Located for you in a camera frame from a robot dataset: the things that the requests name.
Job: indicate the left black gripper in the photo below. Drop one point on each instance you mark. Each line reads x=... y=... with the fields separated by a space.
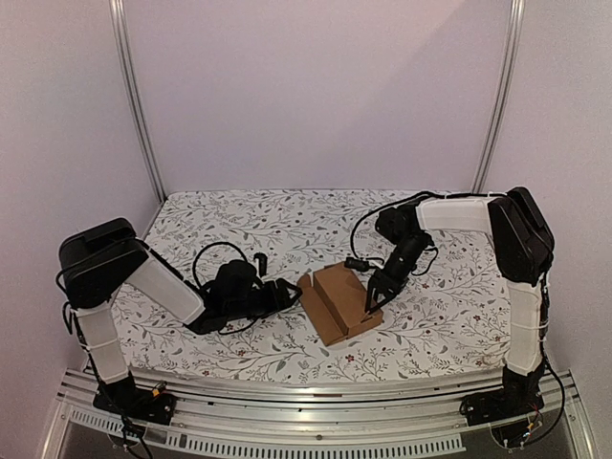
x=277 y=298

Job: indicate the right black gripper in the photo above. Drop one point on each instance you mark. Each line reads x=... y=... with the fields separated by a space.
x=387 y=279

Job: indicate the brown cardboard box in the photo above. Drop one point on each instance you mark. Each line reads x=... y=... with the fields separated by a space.
x=334 y=301

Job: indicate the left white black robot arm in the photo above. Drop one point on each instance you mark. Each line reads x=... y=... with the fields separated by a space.
x=97 y=263

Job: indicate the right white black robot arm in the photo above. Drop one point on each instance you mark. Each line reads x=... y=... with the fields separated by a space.
x=523 y=246

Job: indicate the floral patterned table mat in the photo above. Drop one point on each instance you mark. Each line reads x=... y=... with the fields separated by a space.
x=453 y=317

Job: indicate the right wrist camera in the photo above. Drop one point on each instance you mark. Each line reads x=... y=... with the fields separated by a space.
x=362 y=265

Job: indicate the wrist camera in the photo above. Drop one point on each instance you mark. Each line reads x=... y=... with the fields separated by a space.
x=261 y=261
x=362 y=265

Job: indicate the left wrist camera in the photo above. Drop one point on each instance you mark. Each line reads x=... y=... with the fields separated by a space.
x=261 y=261

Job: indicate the aluminium front rail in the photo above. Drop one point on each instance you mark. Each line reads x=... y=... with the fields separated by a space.
x=398 y=419

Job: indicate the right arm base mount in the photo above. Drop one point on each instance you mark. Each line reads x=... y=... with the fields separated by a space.
x=519 y=411

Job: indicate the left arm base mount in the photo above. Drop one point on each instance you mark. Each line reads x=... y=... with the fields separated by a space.
x=125 y=398

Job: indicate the right aluminium frame post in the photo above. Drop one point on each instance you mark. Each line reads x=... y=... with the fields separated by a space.
x=511 y=47

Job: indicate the aluminium frame post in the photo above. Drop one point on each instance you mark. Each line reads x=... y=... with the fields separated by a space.
x=511 y=47
x=134 y=99

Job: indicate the left aluminium frame post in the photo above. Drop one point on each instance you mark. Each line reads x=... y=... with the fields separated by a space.
x=134 y=99

